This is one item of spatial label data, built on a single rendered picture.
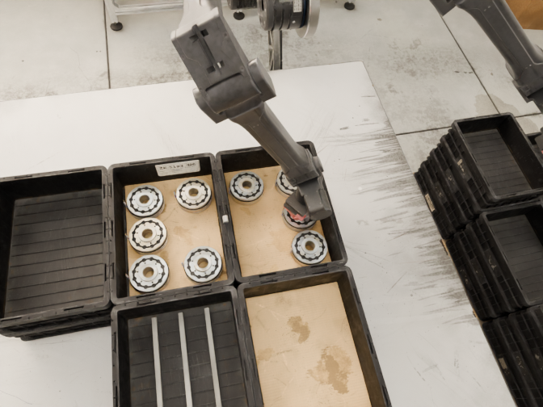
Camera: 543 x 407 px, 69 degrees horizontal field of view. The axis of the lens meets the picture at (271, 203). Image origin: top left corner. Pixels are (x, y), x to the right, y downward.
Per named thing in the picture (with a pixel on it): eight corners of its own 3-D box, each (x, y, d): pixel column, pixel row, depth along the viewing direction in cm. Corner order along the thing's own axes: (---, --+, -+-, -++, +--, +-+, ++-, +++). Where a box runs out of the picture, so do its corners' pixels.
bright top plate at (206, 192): (176, 179, 119) (176, 178, 118) (210, 178, 120) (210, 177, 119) (176, 210, 114) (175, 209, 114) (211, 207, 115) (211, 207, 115)
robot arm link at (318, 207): (316, 153, 92) (282, 166, 94) (330, 195, 87) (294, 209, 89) (328, 173, 102) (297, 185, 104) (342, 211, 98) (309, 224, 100)
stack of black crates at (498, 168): (411, 173, 212) (452, 119, 172) (460, 165, 218) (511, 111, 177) (441, 241, 195) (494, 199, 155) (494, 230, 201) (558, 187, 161)
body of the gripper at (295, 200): (325, 194, 110) (330, 181, 104) (302, 218, 106) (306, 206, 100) (307, 180, 112) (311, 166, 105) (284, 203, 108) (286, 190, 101)
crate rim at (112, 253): (109, 169, 113) (107, 164, 111) (214, 156, 118) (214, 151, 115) (113, 308, 96) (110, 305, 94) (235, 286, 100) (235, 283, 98)
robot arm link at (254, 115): (253, 47, 57) (189, 79, 60) (263, 78, 55) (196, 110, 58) (322, 155, 96) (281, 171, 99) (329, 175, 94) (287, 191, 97)
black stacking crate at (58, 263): (13, 199, 117) (-8, 179, 106) (117, 186, 121) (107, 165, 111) (0, 337, 100) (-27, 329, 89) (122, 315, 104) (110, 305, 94)
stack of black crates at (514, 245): (443, 241, 195) (480, 211, 165) (495, 231, 201) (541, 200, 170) (478, 323, 179) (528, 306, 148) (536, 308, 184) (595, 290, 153)
